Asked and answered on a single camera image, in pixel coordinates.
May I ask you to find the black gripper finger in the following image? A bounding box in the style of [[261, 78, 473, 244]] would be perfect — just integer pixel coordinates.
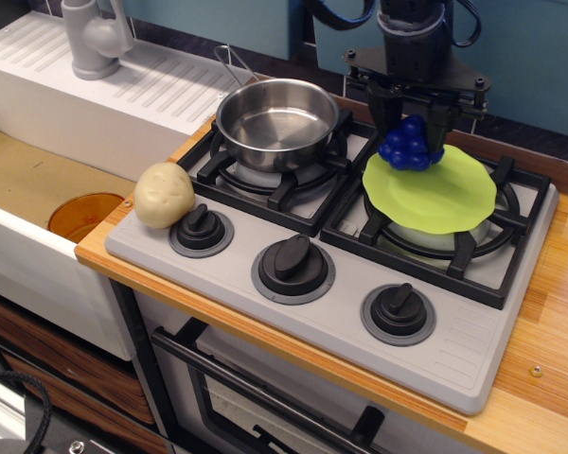
[[366, 84, 403, 138], [425, 101, 455, 164]]

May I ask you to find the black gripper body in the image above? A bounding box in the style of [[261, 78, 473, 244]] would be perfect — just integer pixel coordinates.
[[344, 18, 490, 118]]

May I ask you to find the blue blueberry cluster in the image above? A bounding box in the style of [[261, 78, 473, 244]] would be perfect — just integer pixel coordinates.
[[378, 114, 445, 172]]

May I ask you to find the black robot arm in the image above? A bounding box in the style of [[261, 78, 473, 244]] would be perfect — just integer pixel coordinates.
[[305, 1, 490, 171]]

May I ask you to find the lime green plate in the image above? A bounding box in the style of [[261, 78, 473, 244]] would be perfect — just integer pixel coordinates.
[[363, 145, 498, 235]]

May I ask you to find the stainless steel pot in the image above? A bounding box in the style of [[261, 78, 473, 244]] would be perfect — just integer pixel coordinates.
[[214, 45, 340, 173]]

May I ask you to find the grey toy stove top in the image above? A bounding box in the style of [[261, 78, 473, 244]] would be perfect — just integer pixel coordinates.
[[104, 109, 560, 416]]

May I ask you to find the middle black stove knob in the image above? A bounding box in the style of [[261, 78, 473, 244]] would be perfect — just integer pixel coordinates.
[[251, 234, 336, 306]]

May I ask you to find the black stove knob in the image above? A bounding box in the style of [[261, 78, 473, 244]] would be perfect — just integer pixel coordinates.
[[169, 203, 235, 259], [251, 234, 336, 306], [361, 283, 436, 347]]

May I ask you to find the right black stove knob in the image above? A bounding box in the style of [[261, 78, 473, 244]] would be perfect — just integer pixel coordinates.
[[361, 283, 436, 347]]

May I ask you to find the left black stove knob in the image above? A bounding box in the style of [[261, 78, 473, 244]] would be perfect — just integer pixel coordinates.
[[169, 203, 235, 259]]

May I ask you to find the beige toy potato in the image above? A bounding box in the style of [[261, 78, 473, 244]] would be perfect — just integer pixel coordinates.
[[133, 163, 195, 229]]

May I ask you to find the right black burner grate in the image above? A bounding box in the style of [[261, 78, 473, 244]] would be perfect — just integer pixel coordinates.
[[320, 138, 558, 309]]

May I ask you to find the black burner grate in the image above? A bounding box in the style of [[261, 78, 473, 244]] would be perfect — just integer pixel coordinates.
[[177, 110, 379, 236], [320, 138, 558, 309]]

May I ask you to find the left black burner grate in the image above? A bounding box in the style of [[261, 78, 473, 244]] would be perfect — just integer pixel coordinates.
[[177, 110, 379, 236]]

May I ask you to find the grey toy faucet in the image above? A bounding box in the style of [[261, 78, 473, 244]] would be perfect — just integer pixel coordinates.
[[61, 0, 133, 80]]

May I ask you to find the orange plastic cup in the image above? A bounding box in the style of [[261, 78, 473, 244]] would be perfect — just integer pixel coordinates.
[[47, 192, 124, 243]]

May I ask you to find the white toy sink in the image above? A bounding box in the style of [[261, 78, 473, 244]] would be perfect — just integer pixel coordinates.
[[0, 12, 236, 360]]

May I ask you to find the wood grain drawer front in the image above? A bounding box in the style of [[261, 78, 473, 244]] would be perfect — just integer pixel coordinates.
[[0, 296, 169, 453]]

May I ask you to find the left teal wall cabinet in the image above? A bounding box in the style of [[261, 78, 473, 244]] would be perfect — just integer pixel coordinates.
[[125, 0, 305, 60]]

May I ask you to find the black oven door handle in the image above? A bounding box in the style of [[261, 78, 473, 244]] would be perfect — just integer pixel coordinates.
[[151, 327, 384, 453]]

